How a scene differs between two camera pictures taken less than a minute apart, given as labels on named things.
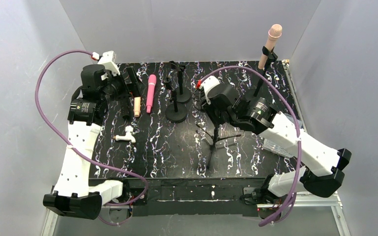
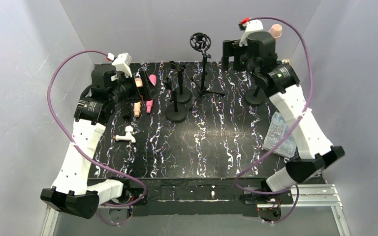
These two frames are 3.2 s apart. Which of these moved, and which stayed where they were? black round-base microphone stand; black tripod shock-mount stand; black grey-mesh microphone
Moved: black tripod shock-mount stand
Stayed: black grey-mesh microphone; black round-base microphone stand
